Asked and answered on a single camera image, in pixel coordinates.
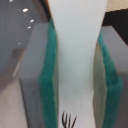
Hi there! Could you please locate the green padded gripper right finger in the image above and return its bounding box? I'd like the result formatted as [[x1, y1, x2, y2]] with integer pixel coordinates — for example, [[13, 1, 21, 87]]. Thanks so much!
[[93, 26, 128, 128]]

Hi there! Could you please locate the green padded gripper left finger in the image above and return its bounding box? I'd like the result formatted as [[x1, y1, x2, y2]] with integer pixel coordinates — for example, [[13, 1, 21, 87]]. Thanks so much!
[[18, 21, 58, 128]]

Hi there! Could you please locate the white toy fish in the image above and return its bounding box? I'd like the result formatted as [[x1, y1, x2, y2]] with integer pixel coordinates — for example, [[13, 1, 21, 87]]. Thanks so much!
[[48, 0, 108, 128]]

